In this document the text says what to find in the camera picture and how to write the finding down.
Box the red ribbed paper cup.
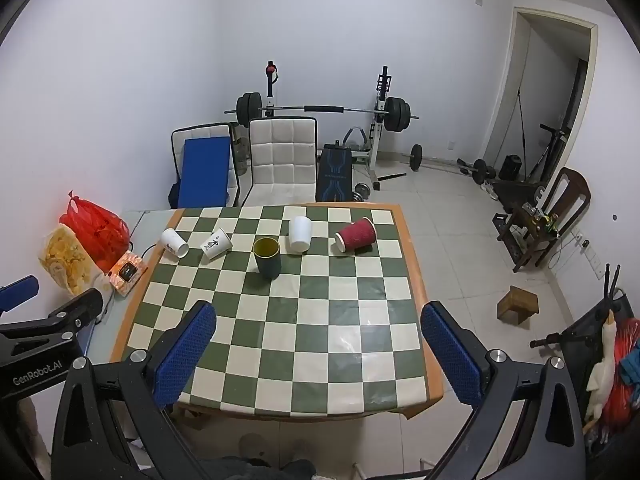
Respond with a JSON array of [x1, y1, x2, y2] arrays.
[[334, 217, 377, 254]]

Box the small orange white box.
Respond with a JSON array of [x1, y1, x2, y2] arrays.
[[109, 252, 149, 297]]

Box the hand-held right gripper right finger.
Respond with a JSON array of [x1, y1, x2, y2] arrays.
[[420, 301, 588, 480]]

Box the checkered green white table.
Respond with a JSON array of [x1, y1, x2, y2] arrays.
[[109, 202, 445, 420]]

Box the white printed paper cup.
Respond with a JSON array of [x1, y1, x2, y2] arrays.
[[200, 227, 234, 261]]

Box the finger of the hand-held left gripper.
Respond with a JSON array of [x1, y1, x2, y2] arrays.
[[0, 287, 104, 356], [0, 274, 40, 313]]

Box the white barbell rack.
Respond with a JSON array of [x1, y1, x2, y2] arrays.
[[262, 61, 396, 191]]

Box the black bin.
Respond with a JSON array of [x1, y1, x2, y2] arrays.
[[498, 154, 523, 182]]

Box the white goose plush toy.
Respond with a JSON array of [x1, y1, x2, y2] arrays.
[[585, 308, 617, 421]]

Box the dark wooden chair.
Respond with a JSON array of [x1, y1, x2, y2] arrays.
[[492, 167, 592, 273]]

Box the orange red bag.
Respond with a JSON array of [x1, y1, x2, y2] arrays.
[[602, 317, 640, 431]]

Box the red plastic bag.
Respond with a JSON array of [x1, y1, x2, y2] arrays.
[[59, 190, 132, 275]]

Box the barbell with black plates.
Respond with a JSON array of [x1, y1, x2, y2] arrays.
[[223, 92, 420, 133]]

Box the white wall outlet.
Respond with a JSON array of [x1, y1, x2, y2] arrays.
[[570, 230, 607, 280]]

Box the plain white paper cup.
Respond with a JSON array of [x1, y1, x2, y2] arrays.
[[159, 228, 190, 259]]

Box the short barbell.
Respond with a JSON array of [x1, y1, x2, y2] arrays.
[[409, 143, 498, 184]]

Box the dark green cup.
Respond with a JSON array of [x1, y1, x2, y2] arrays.
[[252, 237, 282, 279]]

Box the white plastic cup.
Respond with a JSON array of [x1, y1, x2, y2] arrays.
[[287, 216, 314, 254]]

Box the clear bag of yellow snacks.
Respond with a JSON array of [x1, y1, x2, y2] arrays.
[[39, 225, 108, 297]]

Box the black kick scooter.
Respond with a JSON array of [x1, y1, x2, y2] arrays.
[[525, 122, 571, 186]]

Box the green white checkered tablecloth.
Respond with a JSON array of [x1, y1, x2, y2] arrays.
[[127, 203, 432, 418]]

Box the white padded chair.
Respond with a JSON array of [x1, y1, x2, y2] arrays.
[[241, 116, 319, 207]]

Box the small wooden stool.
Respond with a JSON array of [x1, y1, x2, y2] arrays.
[[496, 285, 540, 326]]

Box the chair with blue cushion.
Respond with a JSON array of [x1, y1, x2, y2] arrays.
[[168, 122, 242, 210]]

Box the white door frame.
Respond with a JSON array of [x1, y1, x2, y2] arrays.
[[482, 6, 599, 181]]

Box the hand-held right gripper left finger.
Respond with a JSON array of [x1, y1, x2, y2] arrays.
[[50, 300, 218, 480]]

